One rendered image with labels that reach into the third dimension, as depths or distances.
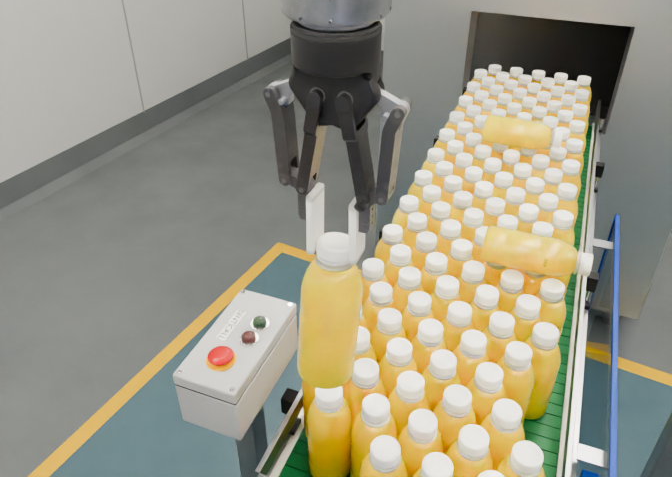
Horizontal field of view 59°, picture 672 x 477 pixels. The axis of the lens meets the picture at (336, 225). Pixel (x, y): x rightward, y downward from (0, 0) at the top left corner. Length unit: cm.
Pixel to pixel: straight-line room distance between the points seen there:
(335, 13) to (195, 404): 62
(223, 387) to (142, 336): 175
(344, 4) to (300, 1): 3
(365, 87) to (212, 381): 51
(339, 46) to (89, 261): 267
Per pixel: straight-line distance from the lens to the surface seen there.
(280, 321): 94
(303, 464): 102
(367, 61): 50
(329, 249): 60
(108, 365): 252
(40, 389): 253
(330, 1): 47
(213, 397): 88
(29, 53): 359
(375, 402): 86
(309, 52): 49
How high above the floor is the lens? 174
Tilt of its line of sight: 34 degrees down
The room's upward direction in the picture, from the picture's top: straight up
